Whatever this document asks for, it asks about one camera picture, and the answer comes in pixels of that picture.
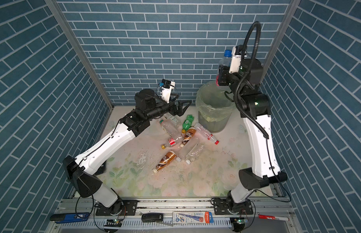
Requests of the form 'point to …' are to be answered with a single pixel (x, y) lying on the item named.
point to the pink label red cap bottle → (205, 132)
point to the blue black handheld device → (66, 218)
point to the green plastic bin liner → (212, 103)
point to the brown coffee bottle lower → (167, 159)
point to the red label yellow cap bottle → (172, 141)
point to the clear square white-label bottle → (173, 119)
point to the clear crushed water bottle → (195, 153)
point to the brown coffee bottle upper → (188, 134)
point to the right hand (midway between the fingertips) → (222, 64)
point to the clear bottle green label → (174, 131)
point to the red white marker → (261, 216)
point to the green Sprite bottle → (187, 123)
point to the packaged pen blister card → (192, 217)
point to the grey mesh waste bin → (214, 118)
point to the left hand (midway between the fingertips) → (185, 98)
